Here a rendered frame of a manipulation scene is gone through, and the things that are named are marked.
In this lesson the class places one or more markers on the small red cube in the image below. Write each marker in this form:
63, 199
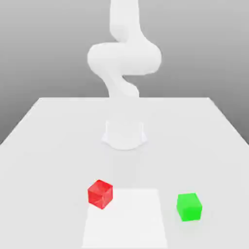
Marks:
100, 194

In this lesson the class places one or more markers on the small green cube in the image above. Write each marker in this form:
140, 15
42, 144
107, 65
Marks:
189, 207

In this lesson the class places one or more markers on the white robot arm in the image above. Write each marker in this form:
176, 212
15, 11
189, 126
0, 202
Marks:
124, 58

